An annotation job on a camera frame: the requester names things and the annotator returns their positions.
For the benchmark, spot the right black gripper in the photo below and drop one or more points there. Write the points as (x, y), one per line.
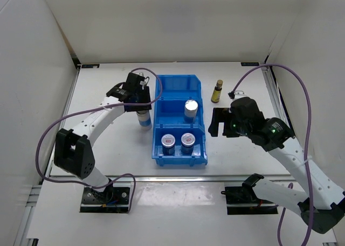
(220, 115)

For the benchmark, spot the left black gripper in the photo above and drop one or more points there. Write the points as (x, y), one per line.
(144, 92)

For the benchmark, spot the brown bottle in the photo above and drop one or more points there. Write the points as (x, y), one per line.
(217, 91)

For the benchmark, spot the white blue can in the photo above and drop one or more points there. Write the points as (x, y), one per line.
(190, 111)
(144, 119)

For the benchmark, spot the grey-lid spice jar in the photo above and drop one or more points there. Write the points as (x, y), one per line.
(168, 144)
(187, 143)

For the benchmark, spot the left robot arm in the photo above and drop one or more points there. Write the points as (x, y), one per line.
(73, 148)

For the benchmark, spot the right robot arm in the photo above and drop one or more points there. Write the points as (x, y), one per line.
(320, 203)

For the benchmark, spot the blue plastic bin rear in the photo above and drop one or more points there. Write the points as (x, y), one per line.
(179, 87)

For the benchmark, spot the blue plastic bin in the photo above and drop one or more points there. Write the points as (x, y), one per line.
(197, 155)
(179, 87)
(170, 111)

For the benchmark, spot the blue plastic bin middle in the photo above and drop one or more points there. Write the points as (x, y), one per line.
(170, 111)

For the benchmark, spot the blue plastic bin front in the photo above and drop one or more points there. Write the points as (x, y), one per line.
(197, 155)

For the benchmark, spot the black label left corner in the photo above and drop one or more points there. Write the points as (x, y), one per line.
(90, 66)

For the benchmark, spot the black label corner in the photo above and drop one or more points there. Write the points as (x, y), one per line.
(249, 64)
(90, 66)

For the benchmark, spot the black label right corner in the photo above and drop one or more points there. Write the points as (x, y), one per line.
(249, 64)

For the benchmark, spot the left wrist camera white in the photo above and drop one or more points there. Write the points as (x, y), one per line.
(145, 78)

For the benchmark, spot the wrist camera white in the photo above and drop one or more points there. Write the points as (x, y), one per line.
(145, 78)
(236, 94)

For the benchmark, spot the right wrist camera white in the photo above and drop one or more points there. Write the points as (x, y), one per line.
(236, 94)

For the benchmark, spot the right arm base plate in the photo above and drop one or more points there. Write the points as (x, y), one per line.
(239, 202)

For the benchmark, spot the aluminium frame rail front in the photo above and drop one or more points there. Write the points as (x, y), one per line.
(210, 178)

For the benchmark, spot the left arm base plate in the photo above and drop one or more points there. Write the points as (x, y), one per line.
(115, 200)

